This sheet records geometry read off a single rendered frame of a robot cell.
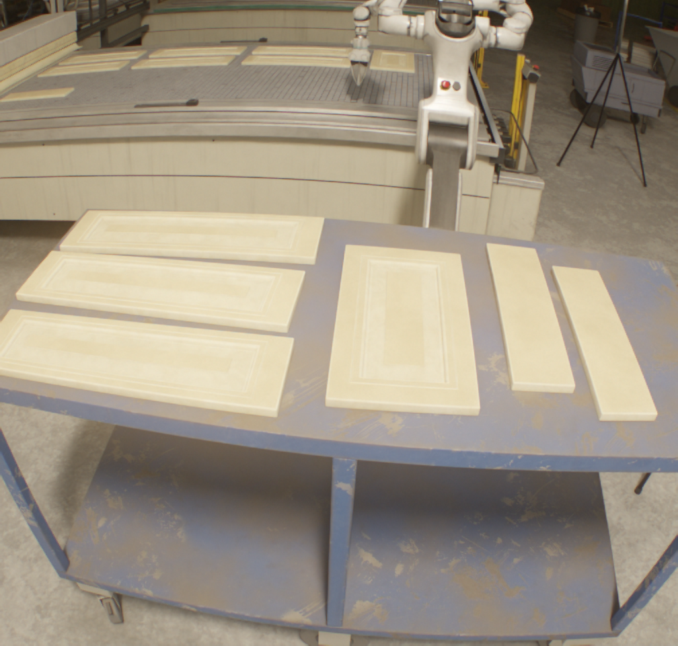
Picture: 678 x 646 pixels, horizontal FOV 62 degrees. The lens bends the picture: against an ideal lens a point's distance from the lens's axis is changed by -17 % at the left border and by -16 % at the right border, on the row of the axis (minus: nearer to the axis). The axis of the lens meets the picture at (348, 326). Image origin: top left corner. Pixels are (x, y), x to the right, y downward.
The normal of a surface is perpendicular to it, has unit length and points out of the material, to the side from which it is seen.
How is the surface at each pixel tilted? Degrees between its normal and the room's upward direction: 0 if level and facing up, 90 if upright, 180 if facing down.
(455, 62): 100
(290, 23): 90
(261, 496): 0
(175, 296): 11
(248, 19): 90
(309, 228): 0
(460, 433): 0
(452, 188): 66
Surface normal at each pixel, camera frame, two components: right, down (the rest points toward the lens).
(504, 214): -0.10, 0.60
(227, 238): 0.03, -0.66
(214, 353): 0.06, -0.89
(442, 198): -0.07, 0.22
